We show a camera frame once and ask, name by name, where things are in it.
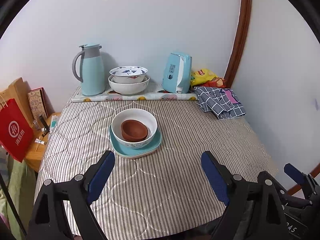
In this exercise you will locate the small black tool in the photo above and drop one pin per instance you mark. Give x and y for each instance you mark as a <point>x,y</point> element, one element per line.
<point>43,123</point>

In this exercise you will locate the red paper bag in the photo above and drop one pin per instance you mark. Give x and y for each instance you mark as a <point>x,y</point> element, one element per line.
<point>15,132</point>

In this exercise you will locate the light green cloth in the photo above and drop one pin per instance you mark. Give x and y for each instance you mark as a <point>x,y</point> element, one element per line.
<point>20,187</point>

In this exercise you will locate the pink plate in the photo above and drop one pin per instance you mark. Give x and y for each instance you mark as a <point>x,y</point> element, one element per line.
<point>135,157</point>

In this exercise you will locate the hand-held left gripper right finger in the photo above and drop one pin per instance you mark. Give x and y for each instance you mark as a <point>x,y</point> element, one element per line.
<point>215,177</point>

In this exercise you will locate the brown wooden baseboard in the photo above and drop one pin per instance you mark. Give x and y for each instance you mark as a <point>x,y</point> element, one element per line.
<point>293,189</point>

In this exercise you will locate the striped quilted tablecloth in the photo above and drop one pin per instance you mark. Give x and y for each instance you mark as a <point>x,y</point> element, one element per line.
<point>175,142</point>

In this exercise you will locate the blue patterned white bowl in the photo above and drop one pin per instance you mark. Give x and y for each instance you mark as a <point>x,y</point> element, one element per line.
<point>127,71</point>

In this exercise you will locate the small brown clay bowl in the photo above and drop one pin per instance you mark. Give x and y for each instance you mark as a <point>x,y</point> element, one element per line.
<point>132,127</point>
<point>149,132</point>

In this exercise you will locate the white bowl with grey pattern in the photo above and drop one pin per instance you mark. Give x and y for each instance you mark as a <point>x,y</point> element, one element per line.
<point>135,115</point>

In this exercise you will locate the blue plate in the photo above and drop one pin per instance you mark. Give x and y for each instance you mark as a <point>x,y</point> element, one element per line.
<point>156,140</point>

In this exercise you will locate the wooden side table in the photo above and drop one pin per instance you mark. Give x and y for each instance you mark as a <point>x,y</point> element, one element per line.
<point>35,155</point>

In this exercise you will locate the red snack bag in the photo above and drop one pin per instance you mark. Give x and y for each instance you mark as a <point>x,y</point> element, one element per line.
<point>217,82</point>

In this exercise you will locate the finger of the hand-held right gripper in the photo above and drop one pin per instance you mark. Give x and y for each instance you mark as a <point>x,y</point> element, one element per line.
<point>293,172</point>

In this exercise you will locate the white teal tube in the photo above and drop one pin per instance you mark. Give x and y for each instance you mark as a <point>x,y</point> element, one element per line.
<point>53,122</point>

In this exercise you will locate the large white bowl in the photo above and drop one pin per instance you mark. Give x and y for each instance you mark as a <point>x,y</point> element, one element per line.
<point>127,88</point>

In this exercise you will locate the fruit print rolled mat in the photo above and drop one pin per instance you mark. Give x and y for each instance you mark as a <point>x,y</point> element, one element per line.
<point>150,96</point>

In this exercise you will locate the small white tube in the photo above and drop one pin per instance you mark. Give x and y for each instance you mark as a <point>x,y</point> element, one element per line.
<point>41,142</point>

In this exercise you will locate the light blue thermos jug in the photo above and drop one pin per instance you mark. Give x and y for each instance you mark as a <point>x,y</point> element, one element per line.
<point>92,75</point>

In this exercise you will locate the yellow chip bag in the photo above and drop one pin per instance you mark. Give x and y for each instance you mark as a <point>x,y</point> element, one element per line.
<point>202,77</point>

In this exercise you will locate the thin black pole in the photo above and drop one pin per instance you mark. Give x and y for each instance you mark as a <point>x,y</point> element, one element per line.
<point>12,205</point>

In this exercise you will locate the green plate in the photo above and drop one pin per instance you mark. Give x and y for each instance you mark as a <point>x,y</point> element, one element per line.
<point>150,152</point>

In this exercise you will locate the patterned gift box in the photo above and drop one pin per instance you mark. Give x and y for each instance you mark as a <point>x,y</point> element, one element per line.
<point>37,102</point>

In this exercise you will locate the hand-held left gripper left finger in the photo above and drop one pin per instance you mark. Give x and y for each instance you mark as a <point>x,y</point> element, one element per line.
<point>101,177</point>

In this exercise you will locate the brown wooden door trim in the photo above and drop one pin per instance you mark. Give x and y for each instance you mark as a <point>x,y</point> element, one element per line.
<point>243,17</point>

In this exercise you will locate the light blue electric kettle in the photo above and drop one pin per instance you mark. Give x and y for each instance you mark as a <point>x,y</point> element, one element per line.
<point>172,75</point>

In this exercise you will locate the brown cardboard boxes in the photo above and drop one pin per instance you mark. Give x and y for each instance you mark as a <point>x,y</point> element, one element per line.
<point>17,92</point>

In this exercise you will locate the grey checked cloth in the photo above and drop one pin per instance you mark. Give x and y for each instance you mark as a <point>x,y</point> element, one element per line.
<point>220,105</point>

